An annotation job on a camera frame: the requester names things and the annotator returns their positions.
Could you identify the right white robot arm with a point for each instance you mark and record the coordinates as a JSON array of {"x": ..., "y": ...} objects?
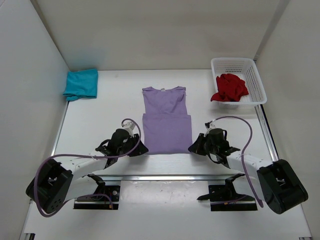
[{"x": 270, "y": 182}]

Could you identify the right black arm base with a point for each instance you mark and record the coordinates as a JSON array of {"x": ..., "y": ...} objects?
[{"x": 224, "y": 198}]

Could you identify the lavender t shirt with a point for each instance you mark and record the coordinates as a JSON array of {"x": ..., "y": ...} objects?
[{"x": 167, "y": 126}]

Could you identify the white plastic laundry basket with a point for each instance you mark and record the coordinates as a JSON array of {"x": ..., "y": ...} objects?
[{"x": 246, "y": 70}]

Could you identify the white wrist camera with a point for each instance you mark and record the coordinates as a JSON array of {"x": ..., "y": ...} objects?
[
  {"x": 129, "y": 127},
  {"x": 209, "y": 126}
]

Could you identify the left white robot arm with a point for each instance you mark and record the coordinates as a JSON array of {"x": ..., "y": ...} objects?
[{"x": 63, "y": 177}]

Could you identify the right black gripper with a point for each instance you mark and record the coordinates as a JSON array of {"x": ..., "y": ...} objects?
[{"x": 197, "y": 147}]

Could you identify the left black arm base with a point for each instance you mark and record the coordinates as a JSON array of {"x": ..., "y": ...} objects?
[{"x": 106, "y": 196}]

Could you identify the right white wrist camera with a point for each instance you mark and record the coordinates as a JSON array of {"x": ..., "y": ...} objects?
[{"x": 209, "y": 126}]

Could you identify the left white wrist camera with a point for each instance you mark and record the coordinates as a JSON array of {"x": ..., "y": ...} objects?
[{"x": 129, "y": 127}]

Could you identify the red t shirt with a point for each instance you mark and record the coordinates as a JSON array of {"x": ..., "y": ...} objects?
[{"x": 230, "y": 88}]

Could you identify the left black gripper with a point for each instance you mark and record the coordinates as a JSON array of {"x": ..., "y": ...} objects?
[{"x": 141, "y": 149}]

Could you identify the teal t shirt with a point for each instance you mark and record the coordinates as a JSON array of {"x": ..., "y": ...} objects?
[{"x": 81, "y": 84}]

